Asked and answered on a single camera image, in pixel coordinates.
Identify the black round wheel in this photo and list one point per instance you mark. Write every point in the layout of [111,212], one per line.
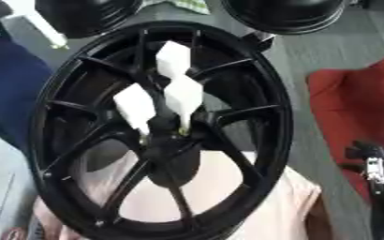
[86,15]
[282,15]

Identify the black spoked wheel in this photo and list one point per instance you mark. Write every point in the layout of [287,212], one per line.
[64,175]

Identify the white plastic bar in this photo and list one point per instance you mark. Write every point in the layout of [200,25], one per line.
[42,25]

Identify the black bracket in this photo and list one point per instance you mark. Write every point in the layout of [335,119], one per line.
[262,40]

